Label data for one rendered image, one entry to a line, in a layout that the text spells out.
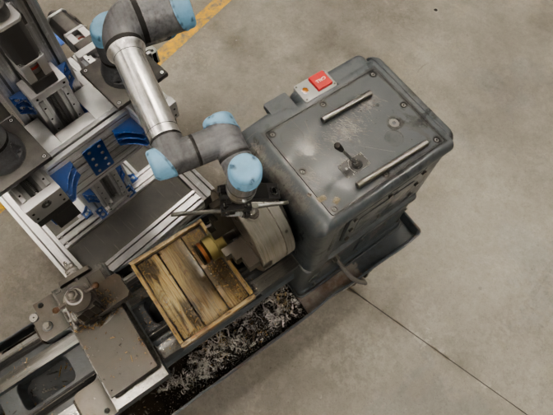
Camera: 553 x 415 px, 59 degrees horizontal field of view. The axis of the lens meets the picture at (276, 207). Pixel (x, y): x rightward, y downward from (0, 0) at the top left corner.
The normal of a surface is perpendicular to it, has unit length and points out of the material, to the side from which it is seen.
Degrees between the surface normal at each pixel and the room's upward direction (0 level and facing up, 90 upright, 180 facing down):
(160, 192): 0
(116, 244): 0
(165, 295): 0
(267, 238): 43
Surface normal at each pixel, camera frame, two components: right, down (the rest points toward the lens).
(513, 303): 0.04, -0.40
